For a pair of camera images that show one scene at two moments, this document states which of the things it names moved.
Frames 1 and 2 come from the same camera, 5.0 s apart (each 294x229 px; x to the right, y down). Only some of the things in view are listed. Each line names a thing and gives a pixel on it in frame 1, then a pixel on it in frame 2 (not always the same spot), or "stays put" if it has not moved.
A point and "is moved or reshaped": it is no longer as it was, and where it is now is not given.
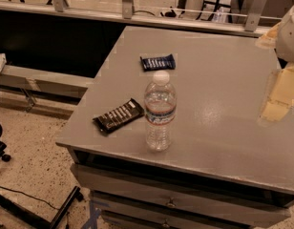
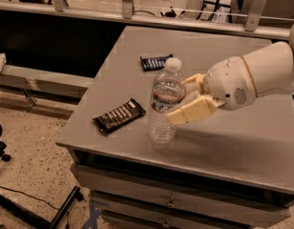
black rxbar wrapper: (128, 112) stays put
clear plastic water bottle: (160, 106) is moved or reshaped
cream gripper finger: (268, 41) -> (197, 76)
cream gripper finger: (283, 93) -> (199, 107)
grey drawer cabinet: (166, 135) stays put
